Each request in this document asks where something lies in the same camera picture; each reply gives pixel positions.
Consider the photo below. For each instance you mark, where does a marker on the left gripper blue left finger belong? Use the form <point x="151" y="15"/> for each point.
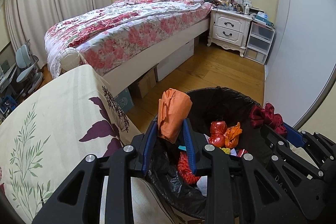
<point x="147" y="146"/>

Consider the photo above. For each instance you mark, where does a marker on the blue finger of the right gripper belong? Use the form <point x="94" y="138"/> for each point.
<point x="294" y="137"/>

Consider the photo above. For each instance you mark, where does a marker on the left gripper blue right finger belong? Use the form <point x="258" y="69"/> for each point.
<point x="191" y="148"/>

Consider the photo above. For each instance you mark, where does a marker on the dark red cloth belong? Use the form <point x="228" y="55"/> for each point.
<point x="265" y="115"/>

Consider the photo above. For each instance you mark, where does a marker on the orange plastic bag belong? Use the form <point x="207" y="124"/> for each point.
<point x="231" y="136"/>

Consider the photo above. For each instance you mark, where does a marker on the red can with black cap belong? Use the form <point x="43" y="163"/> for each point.
<point x="241" y="152"/>

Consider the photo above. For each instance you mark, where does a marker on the black lined trash bin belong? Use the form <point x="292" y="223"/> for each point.
<point x="229" y="194"/>

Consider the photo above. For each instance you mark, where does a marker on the white and teal small box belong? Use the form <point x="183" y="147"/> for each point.
<point x="182" y="148"/>

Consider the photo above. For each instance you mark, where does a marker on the red foam fruit net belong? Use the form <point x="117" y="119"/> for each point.
<point x="184" y="169"/>

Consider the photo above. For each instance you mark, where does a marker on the red crumpled plastic wrapper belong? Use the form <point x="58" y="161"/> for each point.
<point x="217" y="131"/>

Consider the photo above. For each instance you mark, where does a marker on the yellow foam fruit net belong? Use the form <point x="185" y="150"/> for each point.
<point x="226" y="150"/>

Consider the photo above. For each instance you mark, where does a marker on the white crumpled paper scrap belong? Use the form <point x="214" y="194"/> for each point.
<point x="202" y="185"/>

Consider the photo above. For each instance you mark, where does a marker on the teal box under bed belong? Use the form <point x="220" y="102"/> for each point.
<point x="124" y="100"/>

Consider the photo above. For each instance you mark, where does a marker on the brown cardboard box under bed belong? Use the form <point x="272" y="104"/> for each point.
<point x="142" y="86"/>

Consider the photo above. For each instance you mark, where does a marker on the beige floral bedspread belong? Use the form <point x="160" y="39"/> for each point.
<point x="49" y="133"/>

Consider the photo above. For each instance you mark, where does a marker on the white cardboard box under bed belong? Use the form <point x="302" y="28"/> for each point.
<point x="173" y="61"/>

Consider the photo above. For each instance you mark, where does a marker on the clear plastic drawer unit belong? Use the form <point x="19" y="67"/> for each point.
<point x="259" y="42"/>

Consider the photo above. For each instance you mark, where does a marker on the white two-drawer nightstand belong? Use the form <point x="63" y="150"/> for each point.
<point x="229" y="30"/>

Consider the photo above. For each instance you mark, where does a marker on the white bed with floral quilt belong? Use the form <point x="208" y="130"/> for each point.
<point x="124" y="40"/>

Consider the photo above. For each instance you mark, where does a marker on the pale blue desk chair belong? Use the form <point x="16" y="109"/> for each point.
<point x="29" y="74"/>

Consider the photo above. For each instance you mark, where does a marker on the grey study desk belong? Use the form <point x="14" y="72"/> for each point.
<point x="6" y="83"/>

